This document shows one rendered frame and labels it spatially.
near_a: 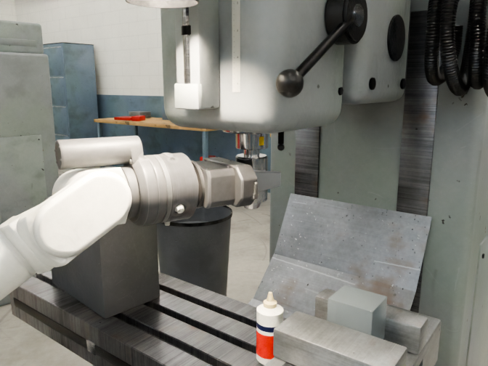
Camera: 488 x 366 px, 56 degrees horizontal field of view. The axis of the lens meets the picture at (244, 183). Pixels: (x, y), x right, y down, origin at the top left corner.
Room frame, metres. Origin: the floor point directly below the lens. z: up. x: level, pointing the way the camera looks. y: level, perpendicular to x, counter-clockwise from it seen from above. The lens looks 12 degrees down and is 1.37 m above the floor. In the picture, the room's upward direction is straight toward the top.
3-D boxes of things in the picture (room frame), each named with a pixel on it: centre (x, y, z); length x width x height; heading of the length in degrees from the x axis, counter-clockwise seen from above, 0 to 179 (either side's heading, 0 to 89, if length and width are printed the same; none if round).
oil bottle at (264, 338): (0.62, -0.04, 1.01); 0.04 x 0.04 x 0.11
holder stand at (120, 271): (0.86, 0.28, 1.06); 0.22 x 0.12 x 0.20; 46
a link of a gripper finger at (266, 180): (0.62, -0.03, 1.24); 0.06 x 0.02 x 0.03; 123
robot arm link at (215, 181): (0.60, 0.07, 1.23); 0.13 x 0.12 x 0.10; 33
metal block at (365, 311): (0.54, -0.15, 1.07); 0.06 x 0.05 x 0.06; 54
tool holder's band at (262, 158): (0.65, -0.01, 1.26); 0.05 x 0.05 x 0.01
